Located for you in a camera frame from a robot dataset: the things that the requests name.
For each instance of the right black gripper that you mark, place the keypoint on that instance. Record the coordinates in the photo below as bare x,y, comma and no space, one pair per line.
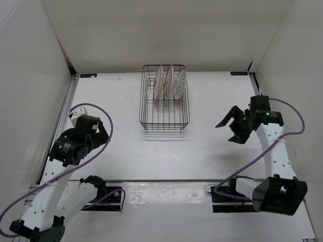
237,114

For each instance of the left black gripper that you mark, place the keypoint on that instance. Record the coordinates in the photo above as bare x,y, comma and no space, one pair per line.
101,137

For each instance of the black patterned white plate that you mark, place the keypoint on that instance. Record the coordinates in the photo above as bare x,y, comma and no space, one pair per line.
180,83

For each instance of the red patterned plate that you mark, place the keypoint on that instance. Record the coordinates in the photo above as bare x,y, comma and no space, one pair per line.
168,84
158,82

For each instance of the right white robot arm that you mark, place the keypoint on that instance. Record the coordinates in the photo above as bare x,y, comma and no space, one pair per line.
280,192

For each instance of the right blue corner label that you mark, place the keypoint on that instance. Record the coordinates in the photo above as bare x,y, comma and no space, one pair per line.
239,73

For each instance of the blue corner label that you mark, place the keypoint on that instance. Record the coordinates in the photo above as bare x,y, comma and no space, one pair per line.
88,75
239,73

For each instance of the left blue corner label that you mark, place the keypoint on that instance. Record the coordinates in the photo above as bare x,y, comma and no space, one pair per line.
88,75

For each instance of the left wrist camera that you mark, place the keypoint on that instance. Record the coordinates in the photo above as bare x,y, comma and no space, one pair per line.
86,125

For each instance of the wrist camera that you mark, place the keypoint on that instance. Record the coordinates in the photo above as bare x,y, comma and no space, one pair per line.
86,125
259,103

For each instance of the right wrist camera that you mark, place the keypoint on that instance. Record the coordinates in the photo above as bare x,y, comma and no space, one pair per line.
259,103

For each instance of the wire dish rack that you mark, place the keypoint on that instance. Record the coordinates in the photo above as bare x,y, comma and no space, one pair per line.
162,115

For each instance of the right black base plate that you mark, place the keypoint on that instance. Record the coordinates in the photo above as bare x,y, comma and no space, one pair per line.
227,199

